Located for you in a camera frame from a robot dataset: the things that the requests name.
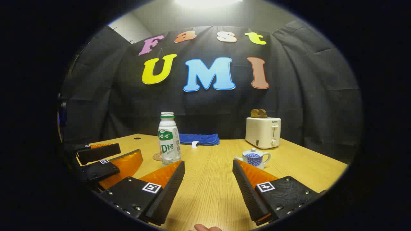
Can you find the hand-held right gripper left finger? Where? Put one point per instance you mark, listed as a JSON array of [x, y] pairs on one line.
[[168, 195]]

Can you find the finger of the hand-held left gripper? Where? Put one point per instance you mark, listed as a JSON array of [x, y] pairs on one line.
[[99, 170], [98, 153]]

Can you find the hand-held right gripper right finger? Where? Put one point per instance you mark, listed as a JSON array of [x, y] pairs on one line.
[[249, 192]]

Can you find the white blue-patterned teacup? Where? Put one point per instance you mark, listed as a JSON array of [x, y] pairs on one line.
[[255, 160]]

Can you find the round woven coaster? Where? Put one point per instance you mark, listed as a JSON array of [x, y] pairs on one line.
[[156, 157]]

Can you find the white green-label water bottle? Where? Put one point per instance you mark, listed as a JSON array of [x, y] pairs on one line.
[[169, 141]]

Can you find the white toaster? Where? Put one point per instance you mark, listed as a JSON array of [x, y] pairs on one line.
[[261, 133]]

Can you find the folded blue cloth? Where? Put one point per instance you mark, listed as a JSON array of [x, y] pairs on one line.
[[202, 139]]

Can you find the brown bread slice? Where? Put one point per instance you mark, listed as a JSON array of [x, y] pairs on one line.
[[264, 114], [254, 113]]

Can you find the black backdrop cloth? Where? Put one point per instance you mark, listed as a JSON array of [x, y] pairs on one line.
[[289, 96]]

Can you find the ceiling light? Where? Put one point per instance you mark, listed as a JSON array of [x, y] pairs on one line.
[[205, 2]]

